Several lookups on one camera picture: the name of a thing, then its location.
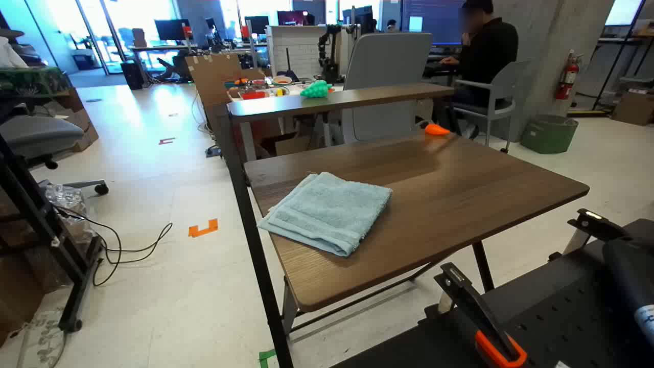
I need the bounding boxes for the light blue towel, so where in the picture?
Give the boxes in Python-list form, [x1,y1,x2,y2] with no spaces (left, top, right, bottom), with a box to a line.
[257,170,395,259]

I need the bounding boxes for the clear plastic bag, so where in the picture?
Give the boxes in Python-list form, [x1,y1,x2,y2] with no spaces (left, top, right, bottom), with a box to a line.
[36,181,88,216]

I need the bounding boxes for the red fire extinguisher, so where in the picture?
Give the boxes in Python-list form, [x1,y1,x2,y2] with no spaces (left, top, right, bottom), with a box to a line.
[552,49,582,102]

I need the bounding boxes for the black metal floor stand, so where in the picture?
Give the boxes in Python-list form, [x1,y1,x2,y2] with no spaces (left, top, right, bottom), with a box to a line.
[0,130,107,335]

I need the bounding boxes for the black clamp orange handle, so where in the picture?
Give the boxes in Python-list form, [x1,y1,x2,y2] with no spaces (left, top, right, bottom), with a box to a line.
[433,262,531,368]

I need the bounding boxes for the small orange toy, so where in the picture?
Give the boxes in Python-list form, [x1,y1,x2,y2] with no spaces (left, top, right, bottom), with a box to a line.
[424,120,454,141]

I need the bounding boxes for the thin black floor cable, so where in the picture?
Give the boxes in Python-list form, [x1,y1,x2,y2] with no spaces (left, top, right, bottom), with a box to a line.
[50,200,176,289]

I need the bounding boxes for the grey cushioned office chair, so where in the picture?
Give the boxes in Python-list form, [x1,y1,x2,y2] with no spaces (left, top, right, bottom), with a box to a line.
[0,110,111,199]

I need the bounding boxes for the cardboard box under desk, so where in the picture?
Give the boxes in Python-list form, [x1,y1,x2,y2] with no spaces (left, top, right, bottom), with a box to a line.
[262,130,319,160]

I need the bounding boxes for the dark computer monitor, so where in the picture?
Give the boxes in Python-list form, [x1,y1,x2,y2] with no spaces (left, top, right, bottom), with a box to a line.
[154,17,187,42]
[244,14,271,37]

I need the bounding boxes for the seated person in black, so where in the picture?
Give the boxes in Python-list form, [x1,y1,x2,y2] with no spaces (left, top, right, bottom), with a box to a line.
[435,0,522,110]

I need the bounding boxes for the pile of colourful toys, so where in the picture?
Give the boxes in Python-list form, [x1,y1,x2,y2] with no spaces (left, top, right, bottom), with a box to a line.
[228,76,296,102]

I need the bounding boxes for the grey armchair metal legs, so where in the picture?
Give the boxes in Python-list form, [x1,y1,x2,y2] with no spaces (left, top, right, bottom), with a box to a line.
[449,60,527,154]

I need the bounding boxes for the whiteboard on black stand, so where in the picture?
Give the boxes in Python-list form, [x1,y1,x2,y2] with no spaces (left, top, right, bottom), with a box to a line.
[591,0,654,115]

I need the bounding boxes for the white board panel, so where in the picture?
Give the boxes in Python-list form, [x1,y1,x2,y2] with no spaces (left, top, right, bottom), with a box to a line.
[266,25,330,77]

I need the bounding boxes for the black metal table frame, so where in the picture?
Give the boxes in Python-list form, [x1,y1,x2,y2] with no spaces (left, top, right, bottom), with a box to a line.
[226,151,499,368]

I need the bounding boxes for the green plastic bin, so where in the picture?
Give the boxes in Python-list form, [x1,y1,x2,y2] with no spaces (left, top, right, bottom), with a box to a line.
[519,113,581,155]

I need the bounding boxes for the black perforated breadboard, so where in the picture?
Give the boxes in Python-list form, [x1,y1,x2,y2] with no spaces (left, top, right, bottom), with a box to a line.
[334,216,654,368]

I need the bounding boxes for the grey partition panel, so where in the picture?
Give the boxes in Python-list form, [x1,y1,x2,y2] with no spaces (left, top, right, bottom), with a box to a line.
[339,30,435,143]

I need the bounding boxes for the green crumpled cloth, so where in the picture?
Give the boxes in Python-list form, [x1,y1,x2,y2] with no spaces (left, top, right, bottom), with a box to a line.
[300,77,334,100]

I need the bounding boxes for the wooden desk white legs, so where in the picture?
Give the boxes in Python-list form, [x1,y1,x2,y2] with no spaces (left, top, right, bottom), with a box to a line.
[224,80,458,163]

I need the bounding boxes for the brown cardboard box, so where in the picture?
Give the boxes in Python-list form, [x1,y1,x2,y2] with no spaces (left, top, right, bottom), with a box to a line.
[611,90,654,126]

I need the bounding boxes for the black desktop stand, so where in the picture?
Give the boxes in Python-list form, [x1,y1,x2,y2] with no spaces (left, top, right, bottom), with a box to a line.
[316,25,345,85]

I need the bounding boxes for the monitor with pink screen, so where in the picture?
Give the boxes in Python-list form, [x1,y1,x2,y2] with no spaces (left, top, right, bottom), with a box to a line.
[276,9,308,29]

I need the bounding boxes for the brown cardboard panel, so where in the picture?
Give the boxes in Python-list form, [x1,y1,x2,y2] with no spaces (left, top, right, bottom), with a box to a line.
[184,51,268,130]

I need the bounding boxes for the black grey handheld tool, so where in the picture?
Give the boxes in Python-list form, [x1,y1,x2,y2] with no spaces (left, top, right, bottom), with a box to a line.
[601,216,654,344]

